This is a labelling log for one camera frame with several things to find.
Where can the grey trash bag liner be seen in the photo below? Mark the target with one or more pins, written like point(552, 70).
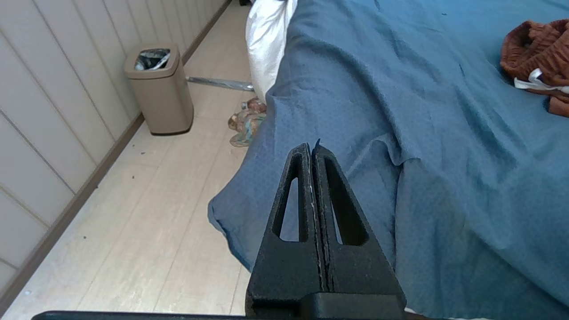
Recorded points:
point(152, 59)

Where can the thin metal floor rod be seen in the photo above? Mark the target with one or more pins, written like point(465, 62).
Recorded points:
point(218, 83)

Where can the white blanket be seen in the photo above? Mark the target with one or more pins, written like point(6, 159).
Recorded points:
point(266, 44)

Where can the blue bed sheet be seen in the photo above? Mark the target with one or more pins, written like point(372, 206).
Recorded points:
point(400, 111)

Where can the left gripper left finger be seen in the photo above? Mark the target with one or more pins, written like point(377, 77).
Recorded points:
point(284, 271)

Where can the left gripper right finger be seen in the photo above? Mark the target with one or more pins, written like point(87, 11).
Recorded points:
point(364, 271)

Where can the beige trash bin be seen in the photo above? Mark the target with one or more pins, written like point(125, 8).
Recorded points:
point(164, 102)

